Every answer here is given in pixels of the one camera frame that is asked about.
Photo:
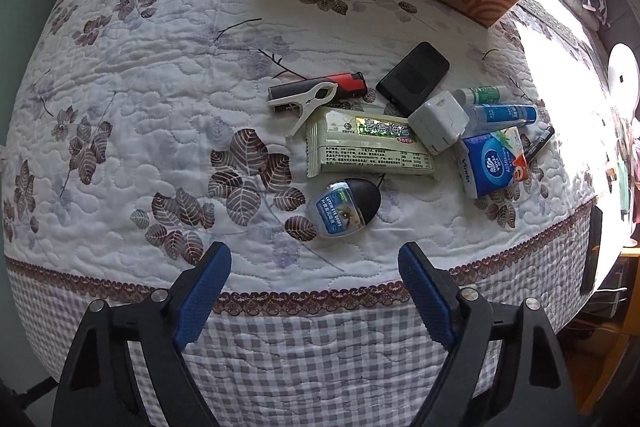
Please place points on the quilted floral desktop cloth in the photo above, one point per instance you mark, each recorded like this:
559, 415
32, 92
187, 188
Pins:
150, 107

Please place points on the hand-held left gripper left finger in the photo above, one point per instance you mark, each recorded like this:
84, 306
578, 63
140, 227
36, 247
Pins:
200, 297

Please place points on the white round lamp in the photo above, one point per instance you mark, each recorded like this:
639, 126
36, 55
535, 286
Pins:
622, 72

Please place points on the small green white bottle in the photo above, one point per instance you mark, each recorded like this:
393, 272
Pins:
482, 94

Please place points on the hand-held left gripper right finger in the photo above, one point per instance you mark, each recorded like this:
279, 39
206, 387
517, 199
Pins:
427, 297

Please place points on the black pen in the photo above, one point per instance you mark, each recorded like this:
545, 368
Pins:
537, 142

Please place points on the eye drops blister pack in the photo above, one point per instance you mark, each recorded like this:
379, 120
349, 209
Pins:
347, 207

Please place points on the black phone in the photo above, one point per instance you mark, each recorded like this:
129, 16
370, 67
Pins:
412, 74

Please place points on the green white snack packet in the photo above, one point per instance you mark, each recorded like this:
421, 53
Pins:
365, 142

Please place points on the blue white tissue pack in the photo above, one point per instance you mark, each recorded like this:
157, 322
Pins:
492, 162

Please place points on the white charger adapter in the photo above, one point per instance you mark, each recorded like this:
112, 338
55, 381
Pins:
440, 119

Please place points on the black flat panel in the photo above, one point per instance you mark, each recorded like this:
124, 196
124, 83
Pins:
594, 247

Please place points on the white plastic clip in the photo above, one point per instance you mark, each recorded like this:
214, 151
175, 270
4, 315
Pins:
320, 94

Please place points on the red and black lighter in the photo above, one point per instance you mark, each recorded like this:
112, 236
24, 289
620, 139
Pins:
350, 83

